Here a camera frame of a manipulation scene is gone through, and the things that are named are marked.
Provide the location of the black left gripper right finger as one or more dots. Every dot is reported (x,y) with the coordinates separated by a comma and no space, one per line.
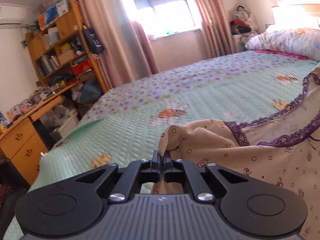
(173,171)

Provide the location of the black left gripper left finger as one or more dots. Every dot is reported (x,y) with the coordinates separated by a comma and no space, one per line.
(150,171)

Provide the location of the cream purple-print pajama garment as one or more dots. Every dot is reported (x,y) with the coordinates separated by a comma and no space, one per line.
(281,149)

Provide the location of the green quilted bed cover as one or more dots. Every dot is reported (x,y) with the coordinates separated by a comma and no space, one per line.
(241,90)

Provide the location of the pink left curtain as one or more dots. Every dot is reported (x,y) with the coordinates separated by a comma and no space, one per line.
(127,54)

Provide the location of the pink curtain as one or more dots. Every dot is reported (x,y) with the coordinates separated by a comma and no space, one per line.
(215,28)
(127,54)

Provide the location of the red orange box on shelf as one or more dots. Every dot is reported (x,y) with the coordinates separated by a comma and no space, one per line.
(81,67)

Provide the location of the wooden desk with drawers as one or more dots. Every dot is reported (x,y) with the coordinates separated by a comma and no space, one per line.
(26,139)

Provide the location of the dark blue hanging bag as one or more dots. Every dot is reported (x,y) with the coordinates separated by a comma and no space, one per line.
(92,40)

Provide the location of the wooden bookshelf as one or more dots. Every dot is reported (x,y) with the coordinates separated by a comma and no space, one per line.
(59,46)

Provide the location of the cluttered nightstand pile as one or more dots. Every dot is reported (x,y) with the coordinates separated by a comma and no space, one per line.
(243,27)

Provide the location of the window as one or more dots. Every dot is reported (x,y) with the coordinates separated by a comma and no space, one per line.
(160,18)

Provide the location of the pink right curtain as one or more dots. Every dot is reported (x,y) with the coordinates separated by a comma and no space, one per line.
(215,28)

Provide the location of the floral white pillow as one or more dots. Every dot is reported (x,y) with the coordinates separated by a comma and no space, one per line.
(301,41)

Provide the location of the white wall air conditioner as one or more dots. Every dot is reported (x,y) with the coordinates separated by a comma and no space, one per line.
(12,16)

